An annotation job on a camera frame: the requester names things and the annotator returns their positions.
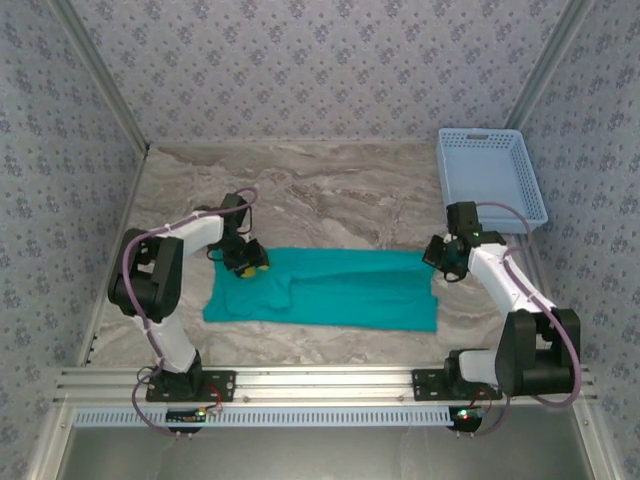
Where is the grey metal sheet panel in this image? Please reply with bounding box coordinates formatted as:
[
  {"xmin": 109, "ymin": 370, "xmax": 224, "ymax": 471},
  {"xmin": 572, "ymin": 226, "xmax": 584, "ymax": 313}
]
[{"xmin": 54, "ymin": 424, "xmax": 596, "ymax": 480}]

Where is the aluminium frame post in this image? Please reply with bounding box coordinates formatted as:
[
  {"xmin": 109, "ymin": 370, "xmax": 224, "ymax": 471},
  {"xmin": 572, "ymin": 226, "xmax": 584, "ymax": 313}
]
[
  {"xmin": 503, "ymin": 0, "xmax": 597, "ymax": 131},
  {"xmin": 49, "ymin": 0, "xmax": 152, "ymax": 155}
]

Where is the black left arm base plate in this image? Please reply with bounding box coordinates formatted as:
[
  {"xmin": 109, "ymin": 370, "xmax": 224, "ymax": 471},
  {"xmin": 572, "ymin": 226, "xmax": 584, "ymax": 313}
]
[{"xmin": 144, "ymin": 368, "xmax": 237, "ymax": 404}]

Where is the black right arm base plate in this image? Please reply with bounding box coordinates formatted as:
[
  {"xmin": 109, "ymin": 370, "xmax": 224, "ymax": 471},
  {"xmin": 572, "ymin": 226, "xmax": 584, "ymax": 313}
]
[{"xmin": 411, "ymin": 368, "xmax": 504, "ymax": 402}]

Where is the white slotted cable duct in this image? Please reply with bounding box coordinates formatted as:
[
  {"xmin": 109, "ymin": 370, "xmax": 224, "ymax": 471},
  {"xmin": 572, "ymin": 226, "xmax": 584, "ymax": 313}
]
[{"xmin": 74, "ymin": 405, "xmax": 459, "ymax": 428}]

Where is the aluminium mounting rail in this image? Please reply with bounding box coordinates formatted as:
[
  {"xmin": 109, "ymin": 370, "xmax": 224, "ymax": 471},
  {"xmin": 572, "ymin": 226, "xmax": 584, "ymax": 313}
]
[{"xmin": 54, "ymin": 364, "xmax": 599, "ymax": 406}]

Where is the light blue plastic basket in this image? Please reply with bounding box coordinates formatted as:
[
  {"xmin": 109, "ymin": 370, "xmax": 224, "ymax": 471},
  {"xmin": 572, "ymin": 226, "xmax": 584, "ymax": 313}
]
[{"xmin": 433, "ymin": 127, "xmax": 550, "ymax": 235}]

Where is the teal t-shirt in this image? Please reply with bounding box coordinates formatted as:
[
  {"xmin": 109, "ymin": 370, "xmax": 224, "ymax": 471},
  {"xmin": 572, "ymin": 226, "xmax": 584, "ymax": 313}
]
[{"xmin": 202, "ymin": 246, "xmax": 440, "ymax": 334}]

